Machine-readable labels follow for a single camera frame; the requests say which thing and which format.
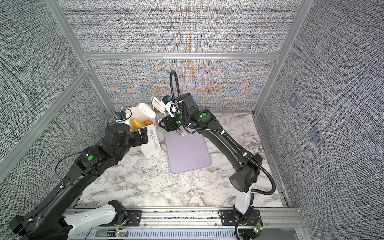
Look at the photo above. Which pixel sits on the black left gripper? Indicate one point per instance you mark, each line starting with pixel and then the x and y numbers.
pixel 139 140

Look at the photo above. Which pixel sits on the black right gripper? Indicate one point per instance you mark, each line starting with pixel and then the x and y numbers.
pixel 170 125

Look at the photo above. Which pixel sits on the striped croissant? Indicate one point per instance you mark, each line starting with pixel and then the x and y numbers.
pixel 138 125

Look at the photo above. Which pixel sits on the white paper bag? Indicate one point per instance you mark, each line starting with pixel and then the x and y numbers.
pixel 143 119

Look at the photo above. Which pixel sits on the steel tongs white tips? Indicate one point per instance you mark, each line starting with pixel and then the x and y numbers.
pixel 146 110

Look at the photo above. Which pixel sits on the sugared ring donut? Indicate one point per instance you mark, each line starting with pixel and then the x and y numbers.
pixel 147 123

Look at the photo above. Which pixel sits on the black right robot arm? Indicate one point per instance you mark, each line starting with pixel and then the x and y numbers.
pixel 183 112

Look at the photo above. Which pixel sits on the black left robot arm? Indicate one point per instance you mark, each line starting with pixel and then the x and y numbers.
pixel 47 220

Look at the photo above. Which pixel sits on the lilac plastic tray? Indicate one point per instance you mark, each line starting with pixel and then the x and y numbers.
pixel 186 153

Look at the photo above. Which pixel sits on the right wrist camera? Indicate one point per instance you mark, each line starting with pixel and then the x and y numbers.
pixel 170 109

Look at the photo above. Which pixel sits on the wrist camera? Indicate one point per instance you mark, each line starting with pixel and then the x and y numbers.
pixel 123 115
pixel 170 109

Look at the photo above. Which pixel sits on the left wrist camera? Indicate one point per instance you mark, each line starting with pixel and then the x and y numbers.
pixel 123 115

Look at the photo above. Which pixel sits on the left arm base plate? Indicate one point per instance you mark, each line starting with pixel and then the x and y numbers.
pixel 130 218

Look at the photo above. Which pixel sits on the aluminium front rail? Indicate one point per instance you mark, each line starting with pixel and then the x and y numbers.
pixel 201 224

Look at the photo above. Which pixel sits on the aluminium cage frame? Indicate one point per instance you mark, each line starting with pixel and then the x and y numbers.
pixel 58 75

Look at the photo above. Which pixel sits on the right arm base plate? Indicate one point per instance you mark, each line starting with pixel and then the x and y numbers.
pixel 231 217

